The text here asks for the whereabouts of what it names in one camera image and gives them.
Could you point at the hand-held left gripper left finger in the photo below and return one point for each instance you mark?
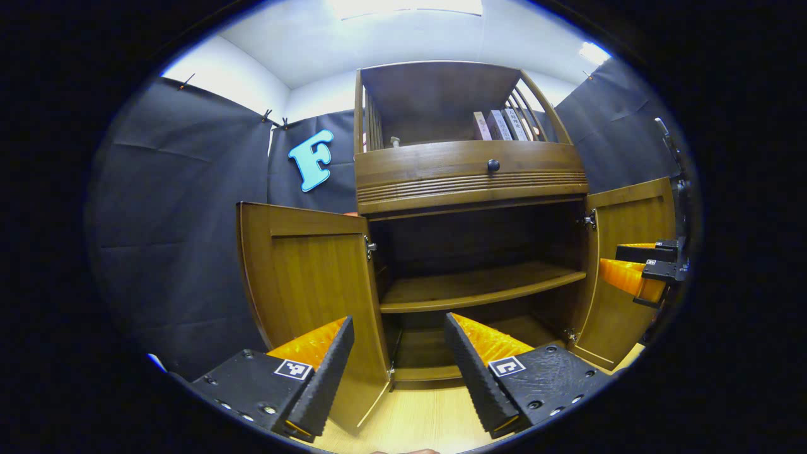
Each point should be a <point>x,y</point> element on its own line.
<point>325,384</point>

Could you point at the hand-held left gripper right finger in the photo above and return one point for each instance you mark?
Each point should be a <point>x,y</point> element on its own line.
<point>476,384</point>

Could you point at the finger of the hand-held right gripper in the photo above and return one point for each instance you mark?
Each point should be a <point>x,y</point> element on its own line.
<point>624,277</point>
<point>646,252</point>

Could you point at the wooden shoe cabinet door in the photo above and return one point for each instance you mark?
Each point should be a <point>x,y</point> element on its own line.
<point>315,277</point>
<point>630,227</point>

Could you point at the metal door hinge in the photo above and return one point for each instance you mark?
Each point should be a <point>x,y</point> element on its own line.
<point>589,221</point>
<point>572,335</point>
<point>370,246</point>

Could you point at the wooden cabinet drawer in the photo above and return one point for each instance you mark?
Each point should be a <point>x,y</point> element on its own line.
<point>429,167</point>

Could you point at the black round drawer knob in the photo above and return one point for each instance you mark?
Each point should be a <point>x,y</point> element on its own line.
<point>493,165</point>

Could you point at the small ceiling light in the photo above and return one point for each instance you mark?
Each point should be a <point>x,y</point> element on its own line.
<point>594,52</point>

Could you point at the grey upright book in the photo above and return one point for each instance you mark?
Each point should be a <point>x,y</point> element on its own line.
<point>499,126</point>

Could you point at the pink upright book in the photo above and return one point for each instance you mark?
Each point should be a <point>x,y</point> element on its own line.
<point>481,126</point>

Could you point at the black backdrop cloth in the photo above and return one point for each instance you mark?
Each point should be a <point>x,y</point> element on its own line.
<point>183,221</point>

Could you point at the large ceiling light panel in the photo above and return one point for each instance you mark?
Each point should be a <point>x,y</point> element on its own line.
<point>403,7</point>

